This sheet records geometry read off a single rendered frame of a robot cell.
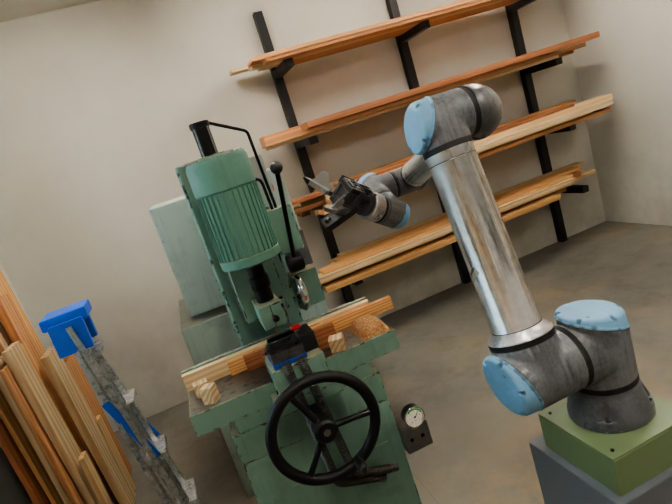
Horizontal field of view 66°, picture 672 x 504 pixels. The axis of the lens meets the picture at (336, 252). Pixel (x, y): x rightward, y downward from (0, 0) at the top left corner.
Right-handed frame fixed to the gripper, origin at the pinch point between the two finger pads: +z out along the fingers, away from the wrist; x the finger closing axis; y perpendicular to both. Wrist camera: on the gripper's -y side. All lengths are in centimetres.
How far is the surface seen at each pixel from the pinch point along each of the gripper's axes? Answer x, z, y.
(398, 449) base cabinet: 54, -36, -45
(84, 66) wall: -247, 13, -80
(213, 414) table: 34, 15, -53
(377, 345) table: 34.7, -21.9, -22.3
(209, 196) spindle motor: -4.8, 24.6, -12.2
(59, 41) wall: -257, 28, -74
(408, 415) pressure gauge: 52, -31, -32
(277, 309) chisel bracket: 15.3, -0.4, -30.9
